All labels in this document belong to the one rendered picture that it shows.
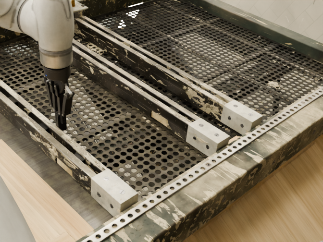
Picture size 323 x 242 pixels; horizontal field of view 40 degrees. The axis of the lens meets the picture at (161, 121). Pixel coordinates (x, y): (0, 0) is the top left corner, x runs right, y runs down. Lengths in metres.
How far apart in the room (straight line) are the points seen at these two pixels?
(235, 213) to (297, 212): 0.28
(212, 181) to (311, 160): 0.71
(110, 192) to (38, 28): 0.46
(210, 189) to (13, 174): 0.56
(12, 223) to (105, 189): 0.87
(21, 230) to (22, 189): 0.96
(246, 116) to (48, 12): 0.73
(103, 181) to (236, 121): 0.55
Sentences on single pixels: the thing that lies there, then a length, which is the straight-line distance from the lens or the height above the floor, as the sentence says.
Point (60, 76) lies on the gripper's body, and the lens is 1.29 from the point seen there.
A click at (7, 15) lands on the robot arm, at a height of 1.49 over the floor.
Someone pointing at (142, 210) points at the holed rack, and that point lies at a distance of 1.18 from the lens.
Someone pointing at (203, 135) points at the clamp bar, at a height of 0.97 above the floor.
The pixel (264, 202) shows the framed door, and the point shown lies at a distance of 1.68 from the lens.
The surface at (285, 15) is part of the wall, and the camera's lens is 6.69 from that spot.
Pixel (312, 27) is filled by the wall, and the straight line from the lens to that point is 6.51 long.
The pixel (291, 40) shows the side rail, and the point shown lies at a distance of 2.23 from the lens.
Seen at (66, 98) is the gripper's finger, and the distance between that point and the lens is 1.31.
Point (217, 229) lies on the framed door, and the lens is 1.52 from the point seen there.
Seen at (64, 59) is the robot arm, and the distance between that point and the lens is 1.26.
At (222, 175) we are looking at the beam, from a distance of 1.31.
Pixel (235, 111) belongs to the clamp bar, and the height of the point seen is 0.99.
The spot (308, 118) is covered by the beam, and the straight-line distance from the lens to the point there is 1.65.
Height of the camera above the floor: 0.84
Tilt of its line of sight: 10 degrees up
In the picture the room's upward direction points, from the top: 35 degrees counter-clockwise
